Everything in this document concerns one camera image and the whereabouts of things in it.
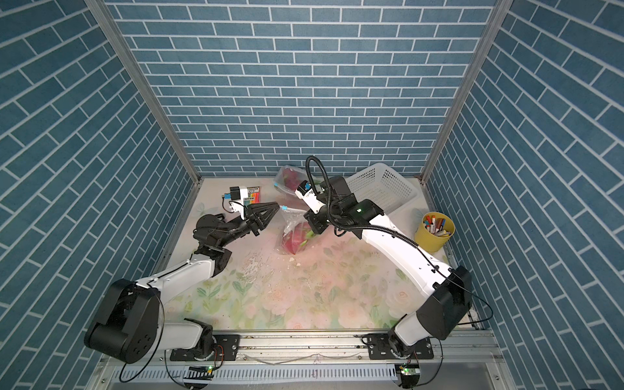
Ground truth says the back zip bag with dragonfruit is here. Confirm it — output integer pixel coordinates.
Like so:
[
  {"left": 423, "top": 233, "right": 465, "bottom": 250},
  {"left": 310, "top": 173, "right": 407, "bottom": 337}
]
[{"left": 273, "top": 165, "right": 307, "bottom": 196}]

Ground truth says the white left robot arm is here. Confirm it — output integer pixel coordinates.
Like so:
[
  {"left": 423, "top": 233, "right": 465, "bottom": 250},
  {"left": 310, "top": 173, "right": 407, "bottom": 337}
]
[{"left": 84, "top": 201, "right": 280, "bottom": 364}]

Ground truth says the clear zip-top bag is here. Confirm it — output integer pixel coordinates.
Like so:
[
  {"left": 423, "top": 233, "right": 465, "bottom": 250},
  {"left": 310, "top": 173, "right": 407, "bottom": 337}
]
[{"left": 276, "top": 206, "right": 317, "bottom": 255}]

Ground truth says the yellow pen cup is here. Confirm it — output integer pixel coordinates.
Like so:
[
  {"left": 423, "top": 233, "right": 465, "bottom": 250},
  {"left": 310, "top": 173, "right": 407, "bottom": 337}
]
[{"left": 414, "top": 211, "right": 456, "bottom": 254}]

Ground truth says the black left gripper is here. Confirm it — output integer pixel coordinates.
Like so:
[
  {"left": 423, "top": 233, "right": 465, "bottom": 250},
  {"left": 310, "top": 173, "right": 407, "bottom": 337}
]
[{"left": 215, "top": 205, "right": 277, "bottom": 250}]

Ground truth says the left corner aluminium post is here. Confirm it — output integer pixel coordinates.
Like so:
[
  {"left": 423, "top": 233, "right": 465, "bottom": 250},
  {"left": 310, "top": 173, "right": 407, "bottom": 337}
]
[{"left": 84, "top": 0, "right": 203, "bottom": 185}]

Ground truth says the right corner aluminium post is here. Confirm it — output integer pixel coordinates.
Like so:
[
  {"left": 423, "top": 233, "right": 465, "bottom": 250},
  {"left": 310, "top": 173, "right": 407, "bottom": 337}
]
[{"left": 421, "top": 0, "right": 513, "bottom": 186}]

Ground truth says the corner aluminium post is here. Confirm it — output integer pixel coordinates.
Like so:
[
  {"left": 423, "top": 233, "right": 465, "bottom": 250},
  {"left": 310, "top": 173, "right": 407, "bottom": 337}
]
[
  {"left": 84, "top": 0, "right": 203, "bottom": 185},
  {"left": 421, "top": 0, "right": 513, "bottom": 186}
]

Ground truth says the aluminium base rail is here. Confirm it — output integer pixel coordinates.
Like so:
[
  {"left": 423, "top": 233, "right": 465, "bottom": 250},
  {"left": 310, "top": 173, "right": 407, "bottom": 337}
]
[{"left": 87, "top": 329, "right": 515, "bottom": 389}]

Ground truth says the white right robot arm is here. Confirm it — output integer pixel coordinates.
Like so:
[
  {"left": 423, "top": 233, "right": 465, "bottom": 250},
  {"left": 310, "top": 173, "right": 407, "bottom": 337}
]
[{"left": 296, "top": 176, "right": 472, "bottom": 358}]

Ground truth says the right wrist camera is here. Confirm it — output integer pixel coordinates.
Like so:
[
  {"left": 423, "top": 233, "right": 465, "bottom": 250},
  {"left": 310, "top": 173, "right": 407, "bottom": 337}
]
[{"left": 295, "top": 180, "right": 325, "bottom": 214}]

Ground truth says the white plastic basket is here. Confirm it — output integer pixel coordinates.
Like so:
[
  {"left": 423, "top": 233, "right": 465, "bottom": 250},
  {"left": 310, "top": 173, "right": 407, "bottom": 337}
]
[{"left": 345, "top": 162, "right": 422, "bottom": 214}]

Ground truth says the pink dragon fruit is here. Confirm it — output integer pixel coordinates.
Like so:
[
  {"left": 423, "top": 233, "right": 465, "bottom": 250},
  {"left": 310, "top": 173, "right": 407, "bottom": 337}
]
[{"left": 281, "top": 221, "right": 315, "bottom": 254}]

